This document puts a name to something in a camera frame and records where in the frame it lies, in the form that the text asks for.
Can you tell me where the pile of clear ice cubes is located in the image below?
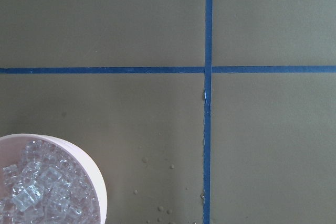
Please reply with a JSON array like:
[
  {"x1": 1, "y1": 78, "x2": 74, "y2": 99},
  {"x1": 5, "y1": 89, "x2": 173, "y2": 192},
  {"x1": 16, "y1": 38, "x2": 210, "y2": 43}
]
[{"x1": 1, "y1": 140, "x2": 100, "y2": 223}]

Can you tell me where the pink plastic bowl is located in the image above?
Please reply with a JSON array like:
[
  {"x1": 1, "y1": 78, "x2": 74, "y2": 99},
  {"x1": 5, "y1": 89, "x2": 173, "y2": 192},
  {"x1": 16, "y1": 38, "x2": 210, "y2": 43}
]
[{"x1": 1, "y1": 134, "x2": 108, "y2": 223}]

